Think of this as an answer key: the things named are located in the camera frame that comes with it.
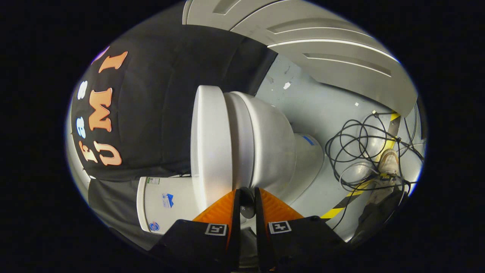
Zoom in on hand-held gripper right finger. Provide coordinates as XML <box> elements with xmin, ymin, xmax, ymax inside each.
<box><xmin>253</xmin><ymin>187</ymin><xmax>347</xmax><ymax>273</ymax></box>

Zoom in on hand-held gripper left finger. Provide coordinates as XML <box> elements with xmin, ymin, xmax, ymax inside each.
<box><xmin>149</xmin><ymin>188</ymin><xmax>241</xmax><ymax>273</ymax></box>

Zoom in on white toilet lid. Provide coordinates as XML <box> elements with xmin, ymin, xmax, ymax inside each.
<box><xmin>190</xmin><ymin>85</ymin><xmax>233</xmax><ymax>205</ymax></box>

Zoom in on small black lid knob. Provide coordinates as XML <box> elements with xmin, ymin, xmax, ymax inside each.
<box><xmin>241</xmin><ymin>187</ymin><xmax>256</xmax><ymax>219</ymax></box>

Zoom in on white toilet with tank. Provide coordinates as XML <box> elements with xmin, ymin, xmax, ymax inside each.
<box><xmin>136</xmin><ymin>91</ymin><xmax>325</xmax><ymax>235</ymax></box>

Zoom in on yellow black floor tape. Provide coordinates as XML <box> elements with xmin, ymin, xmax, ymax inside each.
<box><xmin>320</xmin><ymin>112</ymin><xmax>401</xmax><ymax>220</ymax></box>

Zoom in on person's leg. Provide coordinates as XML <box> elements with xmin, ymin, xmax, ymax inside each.
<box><xmin>350</xmin><ymin>176</ymin><xmax>408</xmax><ymax>245</ymax></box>

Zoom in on black backdrop cloth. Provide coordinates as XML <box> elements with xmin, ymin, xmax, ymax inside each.
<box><xmin>70</xmin><ymin>23</ymin><xmax>279</xmax><ymax>251</ymax></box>

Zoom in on person's white shoe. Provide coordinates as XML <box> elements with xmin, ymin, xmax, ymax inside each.
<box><xmin>379</xmin><ymin>149</ymin><xmax>399</xmax><ymax>177</ymax></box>

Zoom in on white panelled cabinet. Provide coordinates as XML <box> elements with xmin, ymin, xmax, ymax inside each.
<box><xmin>182</xmin><ymin>0</ymin><xmax>418</xmax><ymax>118</ymax></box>

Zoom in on tangled black cables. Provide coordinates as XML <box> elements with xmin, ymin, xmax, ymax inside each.
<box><xmin>325</xmin><ymin>110</ymin><xmax>425</xmax><ymax>232</ymax></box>

